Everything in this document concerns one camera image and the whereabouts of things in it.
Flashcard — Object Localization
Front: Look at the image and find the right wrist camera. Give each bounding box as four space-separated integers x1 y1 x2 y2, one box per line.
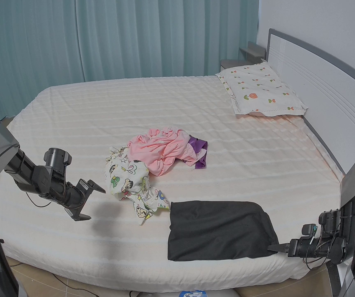
302 224 318 238

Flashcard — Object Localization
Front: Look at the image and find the white printed pyjama garment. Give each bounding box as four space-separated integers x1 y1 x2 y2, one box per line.
104 146 171 226

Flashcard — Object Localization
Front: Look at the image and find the black cable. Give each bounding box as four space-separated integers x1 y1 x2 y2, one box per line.
52 274 101 297
303 257 329 270
25 193 54 207

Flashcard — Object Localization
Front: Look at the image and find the grey bedside table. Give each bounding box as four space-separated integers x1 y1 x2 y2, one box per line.
220 41 266 70

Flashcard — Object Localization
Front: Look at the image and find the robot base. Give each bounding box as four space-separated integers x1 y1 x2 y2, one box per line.
134 290 238 297

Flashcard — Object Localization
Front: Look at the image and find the white printed pillow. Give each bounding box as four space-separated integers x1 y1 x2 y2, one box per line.
215 58 308 117

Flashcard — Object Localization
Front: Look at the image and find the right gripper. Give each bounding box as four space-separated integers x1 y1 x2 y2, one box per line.
287 238 320 258

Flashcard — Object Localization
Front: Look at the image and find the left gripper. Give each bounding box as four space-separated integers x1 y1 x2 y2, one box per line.
58 179 106 222

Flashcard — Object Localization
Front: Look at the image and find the bed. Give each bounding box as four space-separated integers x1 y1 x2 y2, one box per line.
0 28 355 290

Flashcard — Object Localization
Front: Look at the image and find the pink garment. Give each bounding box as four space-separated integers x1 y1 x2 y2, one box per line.
127 128 198 176

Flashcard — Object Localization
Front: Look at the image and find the black T-shirt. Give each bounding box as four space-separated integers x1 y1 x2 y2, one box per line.
167 200 279 262

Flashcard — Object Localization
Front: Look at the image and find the purple garment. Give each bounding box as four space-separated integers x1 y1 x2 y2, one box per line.
188 136 209 170

